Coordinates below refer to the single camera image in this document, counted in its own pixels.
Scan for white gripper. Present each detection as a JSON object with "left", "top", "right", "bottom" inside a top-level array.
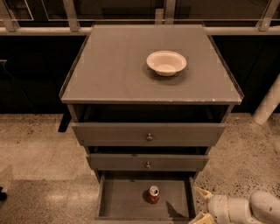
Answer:
[{"left": 188, "top": 186, "right": 230, "bottom": 224}]

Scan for red coke can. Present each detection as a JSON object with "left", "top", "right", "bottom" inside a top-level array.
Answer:
[{"left": 146, "top": 185, "right": 160, "bottom": 204}]

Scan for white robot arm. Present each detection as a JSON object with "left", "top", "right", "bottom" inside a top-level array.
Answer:
[{"left": 189, "top": 187, "right": 280, "bottom": 224}]

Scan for brass middle drawer knob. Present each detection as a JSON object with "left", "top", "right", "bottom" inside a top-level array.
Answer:
[{"left": 145, "top": 162, "right": 151, "bottom": 170}]

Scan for brass drawer knob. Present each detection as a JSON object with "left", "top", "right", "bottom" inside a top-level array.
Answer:
[
  {"left": 145, "top": 162, "right": 151, "bottom": 170},
  {"left": 146, "top": 133, "right": 153, "bottom": 141}
]

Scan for grey open bottom drawer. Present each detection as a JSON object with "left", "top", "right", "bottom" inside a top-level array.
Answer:
[{"left": 94, "top": 171, "right": 198, "bottom": 224}]

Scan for brass top drawer knob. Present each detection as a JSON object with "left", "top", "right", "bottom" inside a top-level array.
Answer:
[{"left": 146, "top": 133, "right": 153, "bottom": 141}]

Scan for grey wooden drawer cabinet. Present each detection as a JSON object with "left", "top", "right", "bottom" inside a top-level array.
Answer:
[{"left": 58, "top": 24, "right": 244, "bottom": 224}]

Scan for grey middle drawer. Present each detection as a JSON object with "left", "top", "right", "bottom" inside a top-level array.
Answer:
[{"left": 87, "top": 154, "right": 209, "bottom": 172}]

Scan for grey top drawer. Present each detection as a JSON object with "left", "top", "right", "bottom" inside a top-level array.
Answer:
[{"left": 73, "top": 122, "right": 225, "bottom": 147}]

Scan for white round pillar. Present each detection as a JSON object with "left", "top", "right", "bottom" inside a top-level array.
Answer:
[{"left": 252, "top": 74, "right": 280, "bottom": 125}]

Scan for white paper bowl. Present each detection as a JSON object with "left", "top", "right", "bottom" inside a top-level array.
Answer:
[{"left": 146, "top": 51, "right": 187, "bottom": 77}]

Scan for black shoe at edge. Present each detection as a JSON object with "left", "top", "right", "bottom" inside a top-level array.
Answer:
[{"left": 0, "top": 186, "right": 7, "bottom": 201}]

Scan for metal window railing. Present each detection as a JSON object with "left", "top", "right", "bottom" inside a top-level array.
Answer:
[{"left": 0, "top": 0, "right": 280, "bottom": 36}]

